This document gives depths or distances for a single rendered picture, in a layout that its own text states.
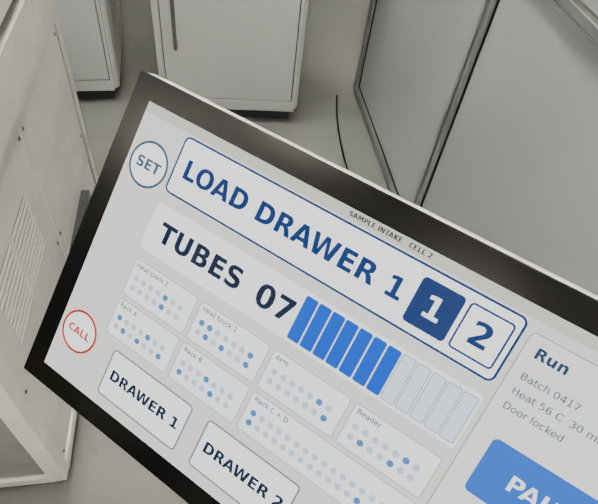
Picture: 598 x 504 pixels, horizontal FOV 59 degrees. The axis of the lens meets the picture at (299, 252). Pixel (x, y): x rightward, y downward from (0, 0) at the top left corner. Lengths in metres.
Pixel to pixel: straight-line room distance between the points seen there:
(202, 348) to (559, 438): 0.27
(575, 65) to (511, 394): 0.97
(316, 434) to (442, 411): 0.10
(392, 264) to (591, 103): 0.88
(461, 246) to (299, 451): 0.20
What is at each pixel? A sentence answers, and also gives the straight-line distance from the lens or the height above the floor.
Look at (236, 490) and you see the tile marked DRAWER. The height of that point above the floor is 0.99.
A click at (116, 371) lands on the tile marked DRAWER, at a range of 0.51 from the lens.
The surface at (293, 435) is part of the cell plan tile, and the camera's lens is 0.44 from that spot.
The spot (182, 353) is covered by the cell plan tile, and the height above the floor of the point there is 1.05.
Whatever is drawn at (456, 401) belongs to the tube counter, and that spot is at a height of 1.12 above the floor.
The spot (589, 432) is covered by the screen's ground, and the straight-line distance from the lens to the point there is 0.40.
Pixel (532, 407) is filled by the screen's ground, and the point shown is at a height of 1.14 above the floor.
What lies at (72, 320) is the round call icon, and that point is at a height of 1.02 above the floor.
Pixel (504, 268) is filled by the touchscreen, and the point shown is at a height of 1.19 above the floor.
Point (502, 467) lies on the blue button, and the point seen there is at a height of 1.10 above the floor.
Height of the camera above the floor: 1.45
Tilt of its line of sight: 49 degrees down
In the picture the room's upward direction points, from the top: 8 degrees clockwise
